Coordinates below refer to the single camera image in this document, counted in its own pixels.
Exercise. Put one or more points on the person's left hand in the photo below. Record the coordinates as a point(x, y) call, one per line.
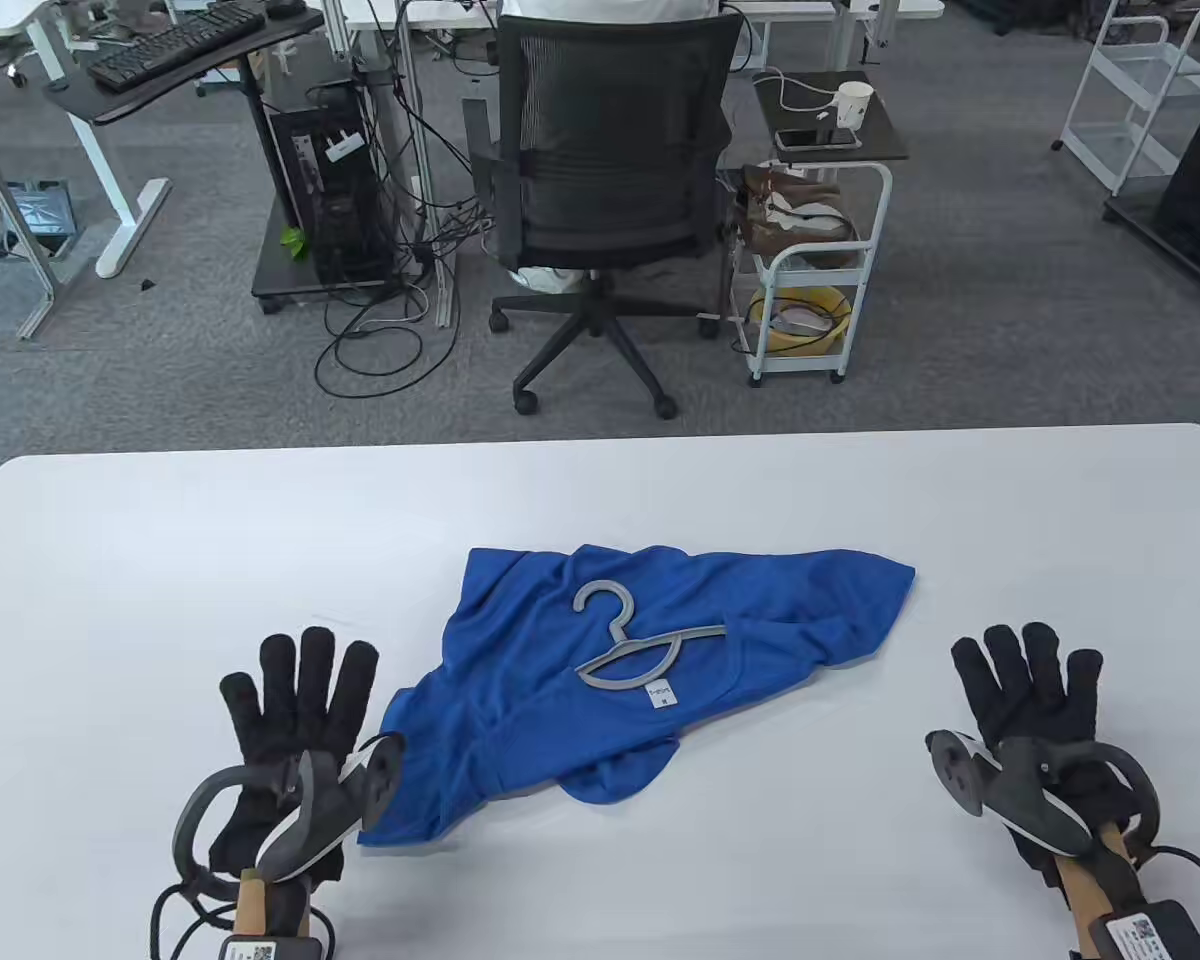
point(290, 710)

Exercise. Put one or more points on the person's right hand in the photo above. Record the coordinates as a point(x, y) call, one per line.
point(1020, 700)

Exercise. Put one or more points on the blue t-shirt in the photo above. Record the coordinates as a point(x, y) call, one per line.
point(520, 700)

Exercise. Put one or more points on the gray plastic hanger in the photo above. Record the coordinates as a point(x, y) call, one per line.
point(605, 686)

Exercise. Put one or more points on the person's right forearm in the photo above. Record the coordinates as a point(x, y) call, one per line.
point(1100, 885)

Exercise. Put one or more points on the person's left forearm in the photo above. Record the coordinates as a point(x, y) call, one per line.
point(275, 905)

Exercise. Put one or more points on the gray right hand tracker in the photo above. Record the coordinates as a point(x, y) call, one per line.
point(1030, 800)

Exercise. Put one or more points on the gray hand tracker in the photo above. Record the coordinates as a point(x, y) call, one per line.
point(1030, 800)
point(310, 820)

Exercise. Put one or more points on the gray left hand tracker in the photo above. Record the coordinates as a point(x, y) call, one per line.
point(310, 820)

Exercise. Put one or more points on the black wheeled platform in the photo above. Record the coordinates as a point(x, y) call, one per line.
point(275, 270)

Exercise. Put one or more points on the white plastic bag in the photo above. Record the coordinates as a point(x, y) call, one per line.
point(545, 280)

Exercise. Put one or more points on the black computer tower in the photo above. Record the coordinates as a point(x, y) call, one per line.
point(335, 190)

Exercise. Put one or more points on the white side cart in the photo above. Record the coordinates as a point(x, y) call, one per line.
point(860, 200)

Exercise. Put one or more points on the brown shoes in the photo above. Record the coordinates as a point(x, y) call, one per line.
point(790, 215)

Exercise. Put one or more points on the gray floor box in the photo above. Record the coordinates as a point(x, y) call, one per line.
point(45, 215)

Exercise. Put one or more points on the black smartphone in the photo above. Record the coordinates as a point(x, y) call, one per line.
point(815, 139)

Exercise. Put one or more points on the white paper cup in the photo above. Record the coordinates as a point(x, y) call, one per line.
point(853, 105)

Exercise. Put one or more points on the black standing desk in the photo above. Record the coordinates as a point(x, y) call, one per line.
point(160, 95)

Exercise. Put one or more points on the black mesh office chair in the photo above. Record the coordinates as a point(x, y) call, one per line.
point(610, 130)

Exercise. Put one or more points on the black keyboard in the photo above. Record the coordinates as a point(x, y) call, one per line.
point(175, 45)

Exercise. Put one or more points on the white desk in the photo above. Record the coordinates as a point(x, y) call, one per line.
point(0, 20)

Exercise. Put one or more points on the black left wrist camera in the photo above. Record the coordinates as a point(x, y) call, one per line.
point(270, 950)

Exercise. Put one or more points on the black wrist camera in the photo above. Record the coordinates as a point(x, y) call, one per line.
point(1155, 935)
point(270, 950)

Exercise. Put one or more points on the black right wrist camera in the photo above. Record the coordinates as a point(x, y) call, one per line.
point(1155, 935)

